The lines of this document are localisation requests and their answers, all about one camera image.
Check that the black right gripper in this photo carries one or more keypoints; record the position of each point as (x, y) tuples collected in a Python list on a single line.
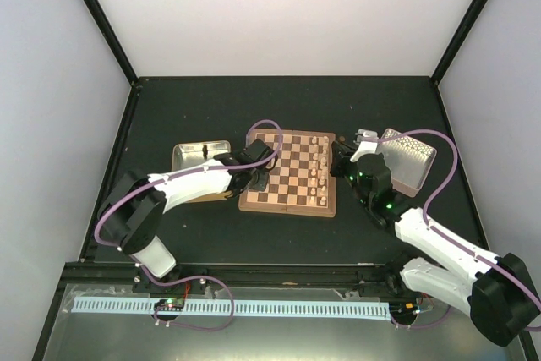
[(337, 162)]

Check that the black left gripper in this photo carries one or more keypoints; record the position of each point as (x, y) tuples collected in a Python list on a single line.
[(261, 183)]

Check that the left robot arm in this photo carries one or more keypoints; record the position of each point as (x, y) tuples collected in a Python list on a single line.
[(129, 218)]

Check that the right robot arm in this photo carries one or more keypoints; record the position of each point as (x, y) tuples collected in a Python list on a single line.
[(496, 292)]

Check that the wooden chess board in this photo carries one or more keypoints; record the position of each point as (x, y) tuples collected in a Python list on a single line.
[(288, 189)]

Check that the right controller board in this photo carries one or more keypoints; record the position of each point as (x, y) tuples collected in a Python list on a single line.
[(403, 308)]

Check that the controller board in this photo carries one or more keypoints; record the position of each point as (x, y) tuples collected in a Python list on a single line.
[(169, 304), (403, 308)]

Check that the left controller board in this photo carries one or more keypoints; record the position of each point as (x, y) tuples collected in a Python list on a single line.
[(169, 304)]

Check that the white queen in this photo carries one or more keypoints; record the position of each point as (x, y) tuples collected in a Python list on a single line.
[(323, 173)]

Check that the yellow metal tin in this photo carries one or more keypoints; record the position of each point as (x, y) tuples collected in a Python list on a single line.
[(198, 158)]

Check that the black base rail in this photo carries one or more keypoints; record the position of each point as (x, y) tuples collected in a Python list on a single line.
[(368, 280)]

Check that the white slotted cable duct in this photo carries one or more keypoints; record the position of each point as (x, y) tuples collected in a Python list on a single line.
[(237, 307)]

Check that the black frame post right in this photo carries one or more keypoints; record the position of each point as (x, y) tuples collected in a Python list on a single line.
[(474, 9)]

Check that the black frame post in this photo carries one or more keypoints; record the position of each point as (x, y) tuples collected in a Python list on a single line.
[(103, 24), (474, 9)]

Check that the black frame post left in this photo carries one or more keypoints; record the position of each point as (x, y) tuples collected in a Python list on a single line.
[(103, 24)]

